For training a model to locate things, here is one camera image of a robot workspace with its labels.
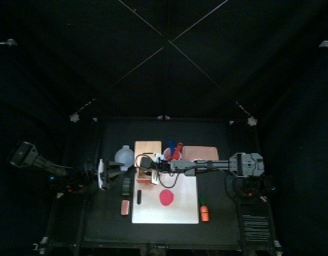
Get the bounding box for translucent white bowl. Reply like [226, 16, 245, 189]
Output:
[114, 144, 136, 172]

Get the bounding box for wooden drawer box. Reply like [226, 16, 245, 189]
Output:
[134, 140, 164, 168]

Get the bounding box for red flat dough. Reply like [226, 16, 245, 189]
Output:
[159, 189, 177, 207]

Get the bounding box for white utensil cup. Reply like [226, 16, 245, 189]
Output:
[162, 147, 186, 162]

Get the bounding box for dark green toy vegetable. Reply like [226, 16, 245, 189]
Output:
[122, 177, 134, 197]

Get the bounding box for red utensil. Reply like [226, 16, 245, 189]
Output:
[171, 142, 186, 162]

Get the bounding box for blue utensil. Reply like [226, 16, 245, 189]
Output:
[167, 139, 178, 155]

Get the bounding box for pink rectangular tray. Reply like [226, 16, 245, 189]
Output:
[182, 145, 221, 163]

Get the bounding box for pink rectangular block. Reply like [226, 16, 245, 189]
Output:
[120, 199, 131, 216]

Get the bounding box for white cutting mat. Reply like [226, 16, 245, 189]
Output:
[131, 172, 201, 225]

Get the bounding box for orange toy carrot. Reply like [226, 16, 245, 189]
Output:
[199, 196, 211, 223]

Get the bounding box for black cable loop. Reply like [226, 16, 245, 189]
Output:
[156, 169, 183, 190]

